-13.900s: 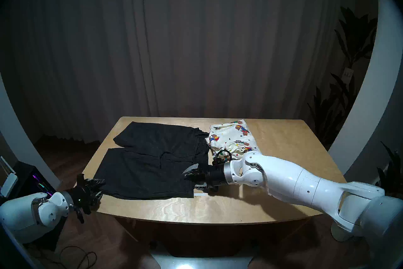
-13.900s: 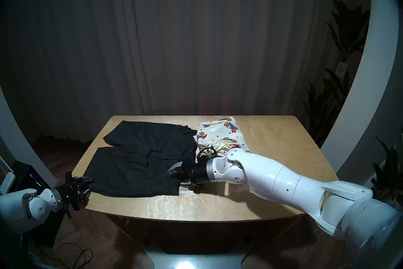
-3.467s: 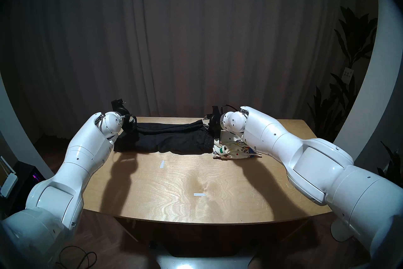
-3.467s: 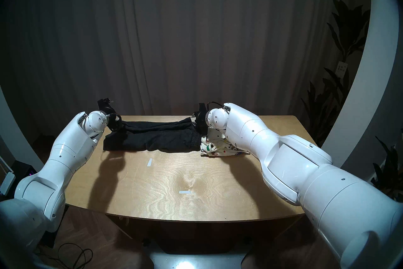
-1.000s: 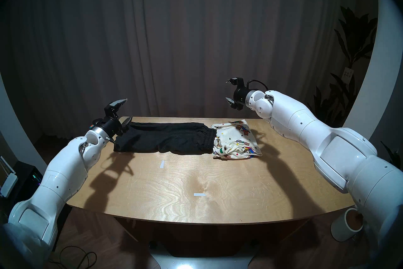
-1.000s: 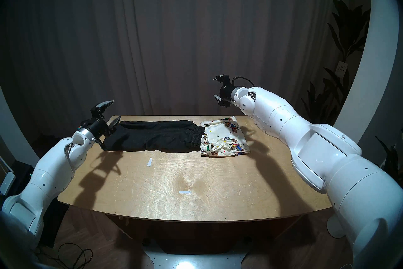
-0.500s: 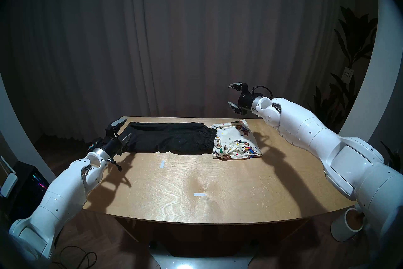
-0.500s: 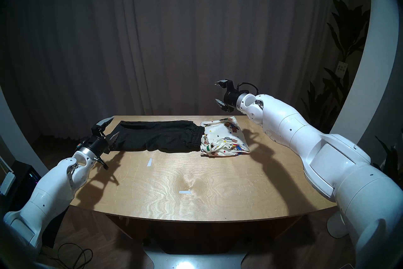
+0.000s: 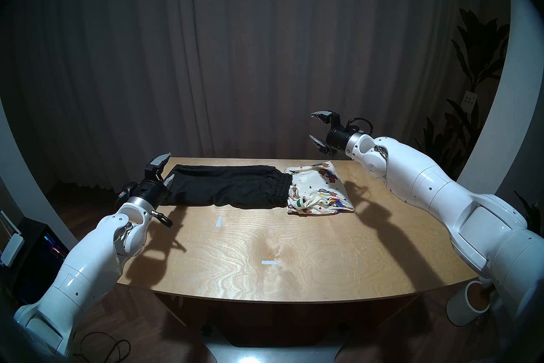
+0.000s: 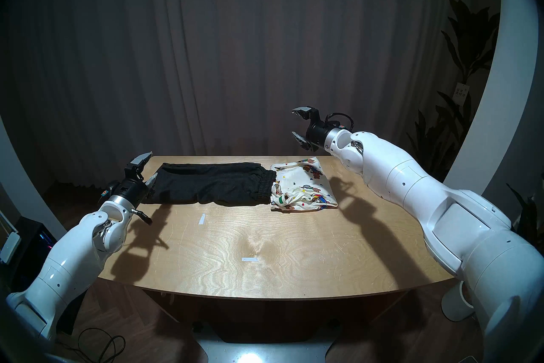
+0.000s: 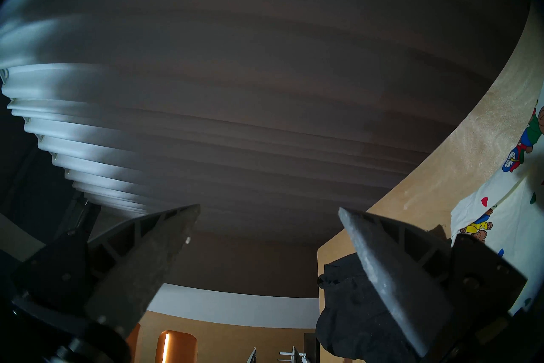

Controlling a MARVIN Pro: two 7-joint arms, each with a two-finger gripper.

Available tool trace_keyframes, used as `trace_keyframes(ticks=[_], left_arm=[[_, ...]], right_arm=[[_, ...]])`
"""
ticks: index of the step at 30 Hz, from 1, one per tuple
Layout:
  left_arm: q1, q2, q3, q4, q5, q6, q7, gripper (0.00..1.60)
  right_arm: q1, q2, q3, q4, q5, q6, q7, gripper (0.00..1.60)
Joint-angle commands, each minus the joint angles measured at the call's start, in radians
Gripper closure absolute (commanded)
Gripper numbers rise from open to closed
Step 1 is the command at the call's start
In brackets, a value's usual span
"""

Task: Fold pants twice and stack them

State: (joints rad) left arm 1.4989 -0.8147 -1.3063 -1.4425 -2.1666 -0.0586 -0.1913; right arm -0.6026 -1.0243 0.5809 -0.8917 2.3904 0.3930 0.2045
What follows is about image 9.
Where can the tall dark leafy plant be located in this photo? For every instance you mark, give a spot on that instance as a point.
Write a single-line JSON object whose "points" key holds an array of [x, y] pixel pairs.
{"points": [[480, 47]]}

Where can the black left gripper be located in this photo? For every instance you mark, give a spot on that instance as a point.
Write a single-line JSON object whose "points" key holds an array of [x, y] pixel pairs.
{"points": [[151, 190]]}

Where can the small dark leafy plant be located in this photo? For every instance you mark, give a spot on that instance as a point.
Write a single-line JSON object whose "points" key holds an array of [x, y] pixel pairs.
{"points": [[531, 209]]}

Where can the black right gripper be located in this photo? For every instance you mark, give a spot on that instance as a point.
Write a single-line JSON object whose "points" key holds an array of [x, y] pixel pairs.
{"points": [[339, 136]]}

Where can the white box device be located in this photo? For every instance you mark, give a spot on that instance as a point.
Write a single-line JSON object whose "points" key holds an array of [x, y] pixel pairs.
{"points": [[12, 249]]}

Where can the light wooden table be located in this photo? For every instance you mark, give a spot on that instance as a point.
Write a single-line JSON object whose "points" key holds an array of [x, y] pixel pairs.
{"points": [[297, 264]]}

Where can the white paper plant tag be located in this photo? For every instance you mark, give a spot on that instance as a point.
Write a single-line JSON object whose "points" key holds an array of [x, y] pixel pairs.
{"points": [[469, 102]]}

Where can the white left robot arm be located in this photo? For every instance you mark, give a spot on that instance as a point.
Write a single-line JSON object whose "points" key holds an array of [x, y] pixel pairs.
{"points": [[85, 268]]}

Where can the black computer tower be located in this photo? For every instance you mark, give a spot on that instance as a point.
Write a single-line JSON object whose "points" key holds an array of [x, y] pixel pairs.
{"points": [[38, 256]]}

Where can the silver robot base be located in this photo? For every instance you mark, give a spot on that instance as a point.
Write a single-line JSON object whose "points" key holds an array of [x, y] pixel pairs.
{"points": [[276, 353]]}

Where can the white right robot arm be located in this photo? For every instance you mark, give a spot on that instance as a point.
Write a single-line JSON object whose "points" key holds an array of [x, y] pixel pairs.
{"points": [[446, 196]]}

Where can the grey pleated curtain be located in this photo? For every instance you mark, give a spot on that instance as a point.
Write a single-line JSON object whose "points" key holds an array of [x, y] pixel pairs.
{"points": [[263, 47]]}

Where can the white bear print shorts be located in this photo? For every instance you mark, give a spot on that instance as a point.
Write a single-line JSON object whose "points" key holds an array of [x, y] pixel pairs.
{"points": [[318, 192]]}

